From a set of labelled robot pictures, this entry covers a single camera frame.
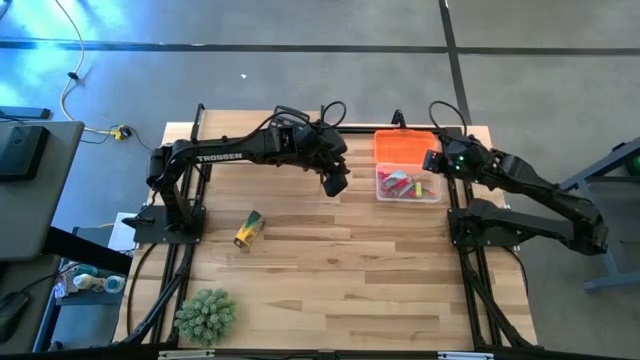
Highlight clear pencil box orange lid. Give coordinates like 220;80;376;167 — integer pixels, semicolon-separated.
372;128;444;204

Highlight white floor cable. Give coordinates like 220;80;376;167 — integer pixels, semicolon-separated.
52;0;124;137

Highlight black box on desk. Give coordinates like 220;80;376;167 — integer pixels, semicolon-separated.
0;124;51;183

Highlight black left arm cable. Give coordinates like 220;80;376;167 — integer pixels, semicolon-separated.
259;100;348;136

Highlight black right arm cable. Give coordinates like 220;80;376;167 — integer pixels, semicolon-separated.
428;99;470;140

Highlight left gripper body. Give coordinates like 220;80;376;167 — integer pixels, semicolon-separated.
292;127;347;174

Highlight yellow green crayon box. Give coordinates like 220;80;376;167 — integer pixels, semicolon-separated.
233;209;267;251

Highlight grey desk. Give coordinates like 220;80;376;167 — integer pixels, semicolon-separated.
0;119;86;262

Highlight black aluminium rig frame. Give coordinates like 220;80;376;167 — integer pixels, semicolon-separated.
112;103;541;360

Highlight black computer mouse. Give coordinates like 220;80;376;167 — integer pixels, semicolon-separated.
0;292;30;345

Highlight blue grey metal table frame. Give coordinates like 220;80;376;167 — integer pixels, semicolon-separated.
559;135;640;294

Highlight green plant in white pot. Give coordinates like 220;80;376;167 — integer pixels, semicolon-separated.
173;287;239;349

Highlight white paper sheet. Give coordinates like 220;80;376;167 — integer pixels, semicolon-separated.
107;211;140;253

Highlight red handled scissors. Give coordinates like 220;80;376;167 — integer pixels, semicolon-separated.
377;170;414;200

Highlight dark storage cart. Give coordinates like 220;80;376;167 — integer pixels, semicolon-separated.
32;225;136;354

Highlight yellow black cable connector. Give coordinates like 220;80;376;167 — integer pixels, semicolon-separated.
108;124;133;143

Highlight white bottle with teal cap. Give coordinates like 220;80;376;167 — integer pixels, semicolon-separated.
72;273;127;295

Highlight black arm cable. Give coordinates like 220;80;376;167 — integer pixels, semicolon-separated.
259;100;348;136
428;99;470;140

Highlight white bracket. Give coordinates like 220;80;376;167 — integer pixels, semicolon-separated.
437;351;495;360
157;349;217;360

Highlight black flat device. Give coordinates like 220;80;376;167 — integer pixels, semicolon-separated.
0;105;52;121

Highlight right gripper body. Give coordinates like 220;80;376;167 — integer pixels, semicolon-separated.
438;134;499;182

